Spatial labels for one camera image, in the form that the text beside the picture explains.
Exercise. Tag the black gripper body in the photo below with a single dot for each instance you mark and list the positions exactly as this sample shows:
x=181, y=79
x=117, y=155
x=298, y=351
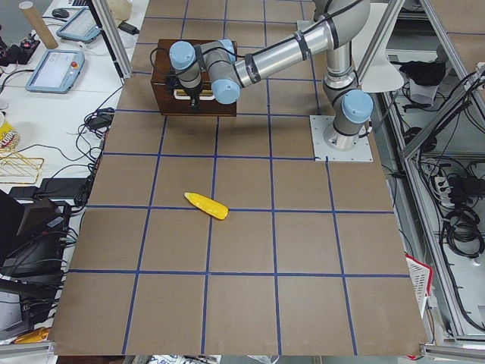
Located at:
x=192, y=92

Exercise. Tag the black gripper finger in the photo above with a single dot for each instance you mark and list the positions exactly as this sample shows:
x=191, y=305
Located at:
x=194, y=105

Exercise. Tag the yellow corn cob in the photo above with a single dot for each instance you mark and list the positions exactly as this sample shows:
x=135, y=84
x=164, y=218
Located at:
x=207, y=205

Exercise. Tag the light wood drawer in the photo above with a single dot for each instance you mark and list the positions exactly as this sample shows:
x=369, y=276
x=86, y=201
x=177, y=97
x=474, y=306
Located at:
x=206, y=95

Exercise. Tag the dark wooden drawer cabinet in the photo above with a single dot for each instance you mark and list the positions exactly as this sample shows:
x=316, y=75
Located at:
x=170, y=96

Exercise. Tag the black power adapter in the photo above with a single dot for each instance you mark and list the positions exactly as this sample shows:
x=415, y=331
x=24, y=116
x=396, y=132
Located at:
x=128, y=28

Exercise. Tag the blue teach pendant far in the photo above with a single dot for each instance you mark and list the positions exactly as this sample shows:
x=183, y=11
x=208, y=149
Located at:
x=81, y=27

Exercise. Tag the blue teach pendant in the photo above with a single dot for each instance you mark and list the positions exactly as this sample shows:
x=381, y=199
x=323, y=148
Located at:
x=56, y=72
x=81, y=27

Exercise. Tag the blue teach pendant near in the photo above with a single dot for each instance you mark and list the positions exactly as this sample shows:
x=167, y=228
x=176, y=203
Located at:
x=56, y=72

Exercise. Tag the cardboard tube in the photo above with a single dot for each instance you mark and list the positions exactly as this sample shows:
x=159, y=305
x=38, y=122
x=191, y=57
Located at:
x=31, y=13

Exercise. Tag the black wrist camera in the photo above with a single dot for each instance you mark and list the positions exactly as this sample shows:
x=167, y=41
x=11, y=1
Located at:
x=171, y=83

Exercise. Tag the aluminium frame post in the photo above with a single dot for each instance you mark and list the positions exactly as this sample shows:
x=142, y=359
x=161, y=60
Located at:
x=105, y=22

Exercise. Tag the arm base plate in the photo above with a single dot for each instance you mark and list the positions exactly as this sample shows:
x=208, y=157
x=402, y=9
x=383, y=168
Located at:
x=329, y=146

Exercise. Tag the gold wire basket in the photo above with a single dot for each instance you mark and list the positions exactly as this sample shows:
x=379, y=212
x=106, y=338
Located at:
x=19, y=169

